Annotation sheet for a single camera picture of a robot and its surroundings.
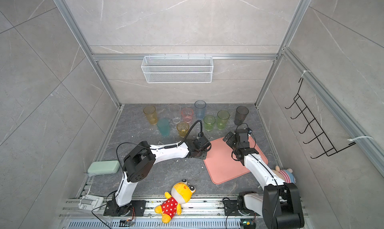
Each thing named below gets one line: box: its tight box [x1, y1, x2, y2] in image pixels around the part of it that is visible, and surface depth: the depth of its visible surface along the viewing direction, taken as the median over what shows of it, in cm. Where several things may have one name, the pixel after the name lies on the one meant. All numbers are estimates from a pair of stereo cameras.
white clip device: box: [78, 194, 104, 212], surface depth 76 cm
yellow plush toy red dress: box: [154, 179, 196, 224], surface depth 72 cm
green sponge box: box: [87, 160, 121, 175], surface depth 86 cm
